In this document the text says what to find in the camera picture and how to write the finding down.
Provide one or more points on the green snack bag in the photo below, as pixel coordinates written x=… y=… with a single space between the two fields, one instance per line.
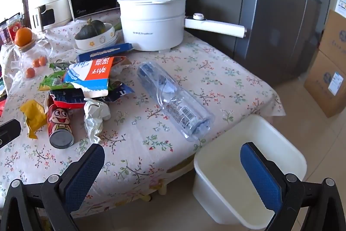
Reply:
x=51 y=82

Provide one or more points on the red cartoon face can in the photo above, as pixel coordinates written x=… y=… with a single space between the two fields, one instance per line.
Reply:
x=59 y=122

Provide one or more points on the clear plastic bottle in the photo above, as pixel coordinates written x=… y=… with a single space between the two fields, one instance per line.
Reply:
x=175 y=103

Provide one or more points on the small cardboard box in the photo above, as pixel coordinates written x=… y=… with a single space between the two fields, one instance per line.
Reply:
x=335 y=33

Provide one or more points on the white plastic bin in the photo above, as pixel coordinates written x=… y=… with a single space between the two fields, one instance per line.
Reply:
x=232 y=187

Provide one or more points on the green black crumpled wrapper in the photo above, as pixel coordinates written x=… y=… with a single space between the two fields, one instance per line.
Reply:
x=60 y=65

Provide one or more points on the small kumquat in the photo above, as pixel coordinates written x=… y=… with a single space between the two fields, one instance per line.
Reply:
x=36 y=63
x=30 y=73
x=42 y=60

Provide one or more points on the large orange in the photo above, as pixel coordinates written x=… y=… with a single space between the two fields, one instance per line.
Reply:
x=23 y=36

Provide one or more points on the large cardboard box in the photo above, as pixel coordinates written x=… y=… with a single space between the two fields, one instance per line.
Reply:
x=324 y=84

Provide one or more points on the torn blue white carton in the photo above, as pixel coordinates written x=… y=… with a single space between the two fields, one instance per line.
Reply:
x=89 y=76

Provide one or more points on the dark blue snack bag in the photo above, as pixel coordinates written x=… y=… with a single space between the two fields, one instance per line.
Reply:
x=67 y=97

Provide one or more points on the green kabocha squash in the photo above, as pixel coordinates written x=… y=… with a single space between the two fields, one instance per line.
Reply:
x=90 y=30

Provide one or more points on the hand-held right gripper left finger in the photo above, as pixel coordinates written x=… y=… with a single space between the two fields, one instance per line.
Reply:
x=83 y=174

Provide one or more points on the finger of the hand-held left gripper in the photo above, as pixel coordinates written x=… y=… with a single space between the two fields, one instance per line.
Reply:
x=9 y=132

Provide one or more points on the yellow wrapper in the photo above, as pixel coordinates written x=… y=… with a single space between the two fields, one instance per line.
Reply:
x=33 y=117

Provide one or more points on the wall paper notice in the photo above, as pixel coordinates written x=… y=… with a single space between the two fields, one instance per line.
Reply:
x=342 y=2

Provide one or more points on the grey refrigerator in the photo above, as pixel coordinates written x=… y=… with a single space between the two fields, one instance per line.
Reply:
x=256 y=17

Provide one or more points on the white electric cooking pot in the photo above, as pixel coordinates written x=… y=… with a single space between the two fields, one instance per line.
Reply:
x=151 y=28

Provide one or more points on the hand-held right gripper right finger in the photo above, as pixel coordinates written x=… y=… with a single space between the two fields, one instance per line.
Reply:
x=259 y=179

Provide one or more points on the white flower print bowl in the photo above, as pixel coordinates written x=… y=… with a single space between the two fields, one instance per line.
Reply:
x=102 y=38

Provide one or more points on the red snack packet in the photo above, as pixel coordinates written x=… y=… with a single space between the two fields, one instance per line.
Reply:
x=15 y=29

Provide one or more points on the floral tablecloth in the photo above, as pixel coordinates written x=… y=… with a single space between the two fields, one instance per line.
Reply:
x=140 y=122

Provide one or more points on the blue carton box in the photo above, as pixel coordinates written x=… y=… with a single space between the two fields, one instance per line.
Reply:
x=108 y=51

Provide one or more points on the crumpled white paper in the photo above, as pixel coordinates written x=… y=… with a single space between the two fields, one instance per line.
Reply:
x=94 y=117

